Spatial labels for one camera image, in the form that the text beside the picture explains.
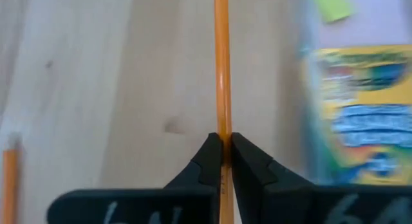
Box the clear plastic pencil box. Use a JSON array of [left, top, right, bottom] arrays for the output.
[[288, 0, 412, 187]]

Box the orange pencil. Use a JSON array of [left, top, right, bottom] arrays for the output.
[[213, 0, 236, 224], [1, 133, 23, 224]]

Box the yellow crayon box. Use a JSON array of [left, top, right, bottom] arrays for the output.
[[300, 44, 412, 187]]

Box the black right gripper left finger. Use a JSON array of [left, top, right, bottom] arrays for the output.
[[46, 132, 223, 224]]

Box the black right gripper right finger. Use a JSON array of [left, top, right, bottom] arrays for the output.
[[230, 132, 412, 224]]

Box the yellow-green eraser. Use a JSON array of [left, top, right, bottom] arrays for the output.
[[311, 0, 354, 25]]

